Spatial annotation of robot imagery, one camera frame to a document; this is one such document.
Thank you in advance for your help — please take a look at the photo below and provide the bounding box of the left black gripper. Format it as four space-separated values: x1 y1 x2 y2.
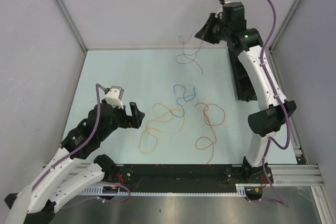
99 101 144 141

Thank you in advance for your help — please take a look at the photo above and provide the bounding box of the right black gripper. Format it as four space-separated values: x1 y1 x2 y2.
195 13 231 45

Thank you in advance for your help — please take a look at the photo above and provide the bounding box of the maroon cable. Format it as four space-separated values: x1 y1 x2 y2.
175 31 204 75

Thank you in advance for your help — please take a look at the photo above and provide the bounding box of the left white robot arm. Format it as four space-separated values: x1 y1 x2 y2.
5 101 145 223

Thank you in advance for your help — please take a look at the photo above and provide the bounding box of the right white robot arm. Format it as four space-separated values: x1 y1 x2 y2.
195 0 297 183

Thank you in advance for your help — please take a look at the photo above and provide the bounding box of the black compartment bin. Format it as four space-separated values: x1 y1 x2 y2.
228 50 257 102

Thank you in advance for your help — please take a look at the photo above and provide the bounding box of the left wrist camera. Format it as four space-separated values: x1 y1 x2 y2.
105 86 124 109

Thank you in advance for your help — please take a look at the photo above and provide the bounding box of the blue cable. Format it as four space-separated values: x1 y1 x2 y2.
170 84 197 118

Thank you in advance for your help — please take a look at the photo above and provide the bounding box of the red cable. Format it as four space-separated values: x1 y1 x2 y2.
194 102 226 165

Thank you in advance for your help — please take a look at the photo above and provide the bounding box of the right aluminium frame post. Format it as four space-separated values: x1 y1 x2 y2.
268 0 303 52

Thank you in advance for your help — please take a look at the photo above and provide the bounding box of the aluminium frame post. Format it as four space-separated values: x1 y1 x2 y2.
54 0 88 54
268 0 303 52

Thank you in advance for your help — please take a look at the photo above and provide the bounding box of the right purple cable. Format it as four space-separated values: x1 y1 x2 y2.
227 0 292 208

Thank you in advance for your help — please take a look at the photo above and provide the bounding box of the white slotted cable duct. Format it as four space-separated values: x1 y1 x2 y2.
79 185 246 197

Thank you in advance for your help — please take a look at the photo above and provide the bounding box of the left aluminium frame post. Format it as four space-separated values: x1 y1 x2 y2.
54 0 88 54

